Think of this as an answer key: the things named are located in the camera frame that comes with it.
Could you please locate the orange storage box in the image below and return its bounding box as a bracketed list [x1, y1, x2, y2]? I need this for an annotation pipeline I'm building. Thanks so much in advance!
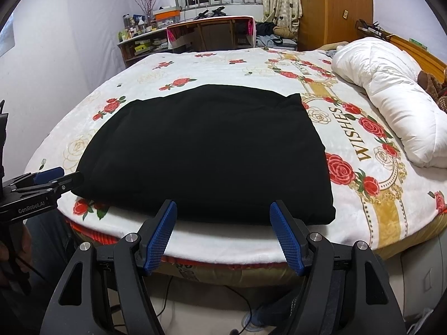
[153, 7, 182, 21]

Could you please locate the brown plush toy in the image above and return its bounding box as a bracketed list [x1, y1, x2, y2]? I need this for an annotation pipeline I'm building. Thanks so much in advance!
[417, 70, 447, 112]

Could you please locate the wooden headboard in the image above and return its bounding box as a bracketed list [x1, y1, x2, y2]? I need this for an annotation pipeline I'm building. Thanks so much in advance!
[387, 33, 447, 77]

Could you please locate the black garment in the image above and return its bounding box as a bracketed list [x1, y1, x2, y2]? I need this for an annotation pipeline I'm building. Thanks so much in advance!
[72, 84, 336, 226]

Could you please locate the pile of clothes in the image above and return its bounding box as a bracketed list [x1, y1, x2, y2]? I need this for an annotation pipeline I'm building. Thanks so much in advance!
[255, 21, 297, 47]

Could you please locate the blue slipper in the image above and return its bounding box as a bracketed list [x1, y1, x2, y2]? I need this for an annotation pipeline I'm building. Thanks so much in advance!
[242, 300, 294, 334]

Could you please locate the person's left hand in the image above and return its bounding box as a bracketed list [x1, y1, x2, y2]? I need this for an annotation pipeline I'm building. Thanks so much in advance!
[0, 225, 34, 288]

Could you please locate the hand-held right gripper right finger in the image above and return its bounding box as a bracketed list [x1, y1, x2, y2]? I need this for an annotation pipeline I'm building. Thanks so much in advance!
[269, 200, 408, 335]

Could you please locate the white duvet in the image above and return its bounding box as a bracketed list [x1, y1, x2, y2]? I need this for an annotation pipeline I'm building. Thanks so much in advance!
[330, 37, 447, 169]

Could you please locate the wooden desk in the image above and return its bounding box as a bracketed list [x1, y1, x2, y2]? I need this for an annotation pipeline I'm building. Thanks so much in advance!
[166, 16, 257, 54]

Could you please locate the bed base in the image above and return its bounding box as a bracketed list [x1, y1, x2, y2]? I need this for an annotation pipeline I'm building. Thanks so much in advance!
[65, 214, 447, 329]

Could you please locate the person's leg in jeans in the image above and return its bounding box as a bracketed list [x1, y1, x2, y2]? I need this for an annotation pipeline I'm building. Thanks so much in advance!
[24, 209, 79, 287]

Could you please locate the floral printed blanket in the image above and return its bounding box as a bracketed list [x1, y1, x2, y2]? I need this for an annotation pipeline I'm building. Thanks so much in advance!
[24, 49, 447, 264]

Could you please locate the black floor cable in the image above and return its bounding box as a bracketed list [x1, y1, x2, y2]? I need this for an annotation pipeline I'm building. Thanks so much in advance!
[154, 276, 253, 332]

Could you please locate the group of bottles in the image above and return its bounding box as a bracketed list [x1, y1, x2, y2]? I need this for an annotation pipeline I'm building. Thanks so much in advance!
[120, 13, 156, 40]

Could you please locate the wooden wardrobe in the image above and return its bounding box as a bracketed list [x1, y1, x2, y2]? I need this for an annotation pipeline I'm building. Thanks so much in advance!
[297, 0, 374, 52]

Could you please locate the wooden shelf unit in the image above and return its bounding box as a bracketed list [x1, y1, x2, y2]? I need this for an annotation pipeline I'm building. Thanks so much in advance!
[117, 28, 175, 70]

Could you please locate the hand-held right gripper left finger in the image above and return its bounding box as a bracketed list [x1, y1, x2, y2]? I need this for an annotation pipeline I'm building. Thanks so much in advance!
[45, 200, 178, 335]

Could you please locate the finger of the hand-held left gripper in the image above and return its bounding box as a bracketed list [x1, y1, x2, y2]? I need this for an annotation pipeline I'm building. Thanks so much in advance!
[10, 171, 85, 197]
[12, 167, 64, 187]

